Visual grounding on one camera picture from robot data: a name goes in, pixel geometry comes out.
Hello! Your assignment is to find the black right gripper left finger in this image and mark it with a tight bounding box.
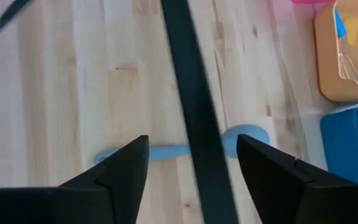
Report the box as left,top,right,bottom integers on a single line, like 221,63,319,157
57,134,150,224

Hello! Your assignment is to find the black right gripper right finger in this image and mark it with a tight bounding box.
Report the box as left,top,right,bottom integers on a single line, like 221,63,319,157
236,133,357,224

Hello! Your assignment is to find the black solid spoon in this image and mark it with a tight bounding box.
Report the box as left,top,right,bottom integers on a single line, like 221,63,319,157
160,0,241,224

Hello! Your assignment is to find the blue brush with clear handle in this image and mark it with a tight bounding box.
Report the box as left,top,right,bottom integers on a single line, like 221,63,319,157
333,8,358,85

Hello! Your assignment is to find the knife with patterned green handle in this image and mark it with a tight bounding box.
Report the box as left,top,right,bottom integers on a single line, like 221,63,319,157
0,0,35,40

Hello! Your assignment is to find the grey-blue silicone spoon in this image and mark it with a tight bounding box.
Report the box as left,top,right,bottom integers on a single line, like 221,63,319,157
93,124,270,166

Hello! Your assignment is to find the blue plastic bin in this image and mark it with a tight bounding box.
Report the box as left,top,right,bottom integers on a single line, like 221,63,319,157
319,104,358,187

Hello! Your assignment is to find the yellow plastic bin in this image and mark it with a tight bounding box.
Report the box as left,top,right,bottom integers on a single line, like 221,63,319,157
314,0,358,103

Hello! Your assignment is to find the pink plastic bin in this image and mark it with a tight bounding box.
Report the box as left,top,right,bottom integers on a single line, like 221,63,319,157
290,0,335,4

